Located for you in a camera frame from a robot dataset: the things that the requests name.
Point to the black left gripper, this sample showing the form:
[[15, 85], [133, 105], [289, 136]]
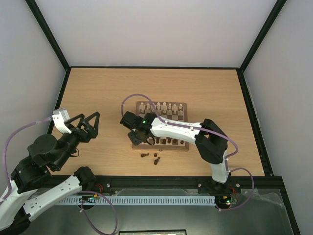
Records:
[[93, 132]]

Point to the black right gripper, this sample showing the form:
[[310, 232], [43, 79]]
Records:
[[136, 137]]

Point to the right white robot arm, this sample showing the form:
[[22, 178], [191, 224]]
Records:
[[209, 139]]

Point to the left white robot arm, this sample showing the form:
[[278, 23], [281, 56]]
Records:
[[21, 204]]

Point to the white chess king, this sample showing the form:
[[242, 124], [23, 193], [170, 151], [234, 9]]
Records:
[[164, 107]]

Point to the wooden chess board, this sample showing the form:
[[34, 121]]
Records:
[[151, 144]]

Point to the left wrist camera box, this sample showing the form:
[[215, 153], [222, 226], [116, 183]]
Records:
[[61, 114]]

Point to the white slotted cable duct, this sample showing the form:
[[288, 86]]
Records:
[[140, 201]]

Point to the black left frame post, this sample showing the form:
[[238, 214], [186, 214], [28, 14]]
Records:
[[34, 8]]

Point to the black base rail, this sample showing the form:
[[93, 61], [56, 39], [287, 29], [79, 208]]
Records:
[[111, 184]]

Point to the black corner frame post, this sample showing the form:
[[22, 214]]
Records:
[[278, 6]]

